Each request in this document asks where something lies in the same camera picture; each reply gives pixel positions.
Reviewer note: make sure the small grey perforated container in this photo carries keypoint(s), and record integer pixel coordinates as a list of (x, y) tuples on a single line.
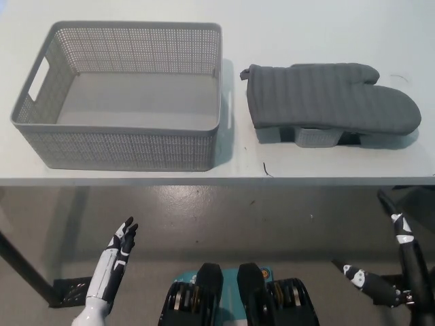
[(316, 139)]

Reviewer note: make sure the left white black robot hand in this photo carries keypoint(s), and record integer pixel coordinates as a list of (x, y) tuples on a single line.
[(105, 271)]

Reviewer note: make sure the black thread piece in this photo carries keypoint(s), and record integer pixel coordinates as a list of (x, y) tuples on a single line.
[(264, 168), (401, 76)]

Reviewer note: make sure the grey quilted oven glove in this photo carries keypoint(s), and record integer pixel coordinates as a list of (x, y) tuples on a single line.
[(323, 95)]

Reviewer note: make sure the black table foot plate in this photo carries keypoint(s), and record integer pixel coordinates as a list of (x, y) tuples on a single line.
[(71, 290), (391, 280)]

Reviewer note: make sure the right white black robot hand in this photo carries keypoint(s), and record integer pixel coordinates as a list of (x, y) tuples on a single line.
[(374, 287)]

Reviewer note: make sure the grey flat pad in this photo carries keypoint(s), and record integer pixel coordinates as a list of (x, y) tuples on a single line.
[(268, 136)]

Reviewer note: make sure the black teal robot body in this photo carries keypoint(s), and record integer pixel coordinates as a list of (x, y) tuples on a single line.
[(210, 288)]

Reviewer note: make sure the black table leg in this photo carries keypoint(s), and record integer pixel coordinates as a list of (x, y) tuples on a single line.
[(27, 268)]

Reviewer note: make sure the large grey perforated basket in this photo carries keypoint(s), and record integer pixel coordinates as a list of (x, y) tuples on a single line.
[(136, 149)]

